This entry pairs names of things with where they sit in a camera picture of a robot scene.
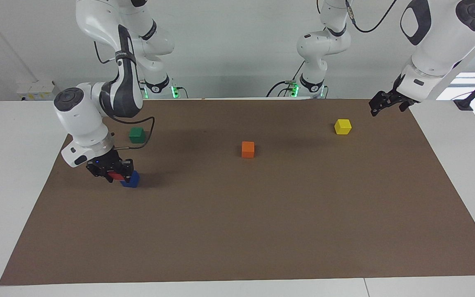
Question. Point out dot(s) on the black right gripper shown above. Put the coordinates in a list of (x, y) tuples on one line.
[(111, 164)]

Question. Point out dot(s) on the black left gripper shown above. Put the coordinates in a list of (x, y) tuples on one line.
[(386, 99)]

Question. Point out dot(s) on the red cube block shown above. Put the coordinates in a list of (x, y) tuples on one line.
[(116, 176)]

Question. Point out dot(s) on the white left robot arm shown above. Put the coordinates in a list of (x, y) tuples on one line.
[(439, 41)]

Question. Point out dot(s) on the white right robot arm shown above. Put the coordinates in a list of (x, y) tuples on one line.
[(83, 119)]

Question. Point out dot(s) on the blue cube block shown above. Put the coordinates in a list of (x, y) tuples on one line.
[(133, 180)]

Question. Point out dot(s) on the green cube block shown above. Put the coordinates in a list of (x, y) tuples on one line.
[(137, 135)]

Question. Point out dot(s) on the yellow cube block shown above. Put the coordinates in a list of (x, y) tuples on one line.
[(342, 126)]

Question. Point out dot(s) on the orange cube block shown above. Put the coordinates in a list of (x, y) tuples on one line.
[(248, 149)]

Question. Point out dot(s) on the white power strip box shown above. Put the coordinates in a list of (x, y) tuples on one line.
[(35, 90)]

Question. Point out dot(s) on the brown table mat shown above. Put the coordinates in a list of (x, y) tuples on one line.
[(237, 222)]

